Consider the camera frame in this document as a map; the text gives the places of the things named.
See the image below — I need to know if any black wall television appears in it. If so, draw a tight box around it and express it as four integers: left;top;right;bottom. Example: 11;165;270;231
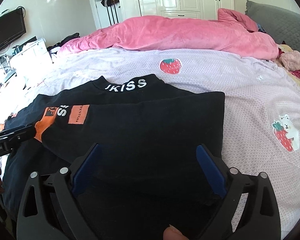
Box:
0;7;26;51

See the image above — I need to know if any lilac strawberry print bedsheet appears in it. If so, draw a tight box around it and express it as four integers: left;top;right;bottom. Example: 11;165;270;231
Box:
0;48;300;236

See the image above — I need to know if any grey quilted headboard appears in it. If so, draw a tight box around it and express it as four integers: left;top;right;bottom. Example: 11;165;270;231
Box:
245;0;300;52

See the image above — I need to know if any pale pink fuzzy garment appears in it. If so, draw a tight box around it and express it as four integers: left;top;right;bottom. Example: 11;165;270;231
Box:
279;50;300;72

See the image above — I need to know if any person's right hand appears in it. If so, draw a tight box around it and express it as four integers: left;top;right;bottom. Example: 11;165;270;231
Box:
163;225;188;240

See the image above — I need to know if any black long-sleeve sweatshirt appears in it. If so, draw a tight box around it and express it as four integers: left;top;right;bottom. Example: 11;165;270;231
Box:
3;74;225;239

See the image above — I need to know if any pink fleece blanket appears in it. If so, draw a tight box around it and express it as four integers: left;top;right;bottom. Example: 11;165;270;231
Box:
58;8;279;60

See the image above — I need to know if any white storage box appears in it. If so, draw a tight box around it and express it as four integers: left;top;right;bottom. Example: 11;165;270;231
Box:
10;38;53;88

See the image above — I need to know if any dark clothes pile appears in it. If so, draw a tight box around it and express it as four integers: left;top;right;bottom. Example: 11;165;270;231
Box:
47;33;80;51

